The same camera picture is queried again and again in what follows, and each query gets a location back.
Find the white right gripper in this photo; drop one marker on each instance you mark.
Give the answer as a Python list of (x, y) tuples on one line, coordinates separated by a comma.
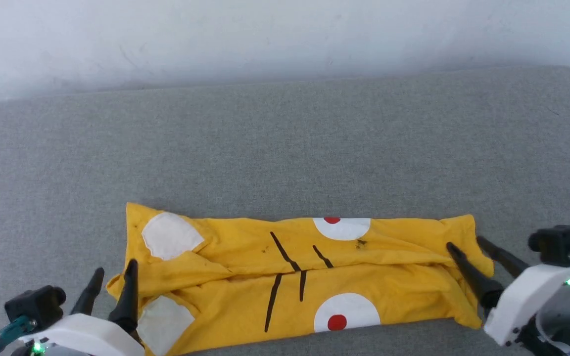
[(527, 296)]

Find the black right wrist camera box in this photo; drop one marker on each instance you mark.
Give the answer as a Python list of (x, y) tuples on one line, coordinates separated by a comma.
[(557, 244)]

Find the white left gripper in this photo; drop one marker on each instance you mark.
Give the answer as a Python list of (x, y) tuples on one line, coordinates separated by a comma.
[(92, 336)]

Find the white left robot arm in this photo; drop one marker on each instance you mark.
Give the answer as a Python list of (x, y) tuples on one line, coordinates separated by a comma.
[(42, 351)]

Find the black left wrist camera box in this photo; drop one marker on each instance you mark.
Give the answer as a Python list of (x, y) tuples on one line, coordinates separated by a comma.
[(37, 304)]

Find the yellow printed garment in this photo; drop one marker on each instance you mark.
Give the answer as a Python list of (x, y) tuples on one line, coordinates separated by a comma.
[(364, 277)]

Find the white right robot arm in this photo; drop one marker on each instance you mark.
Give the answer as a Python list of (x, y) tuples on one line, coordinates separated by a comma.
[(569, 321)]

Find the grey fabric sofa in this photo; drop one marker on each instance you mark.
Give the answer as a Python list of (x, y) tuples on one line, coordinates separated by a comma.
[(285, 148)]

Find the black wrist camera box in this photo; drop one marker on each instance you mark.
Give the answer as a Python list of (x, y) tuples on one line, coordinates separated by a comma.
[(557, 244), (37, 304)]

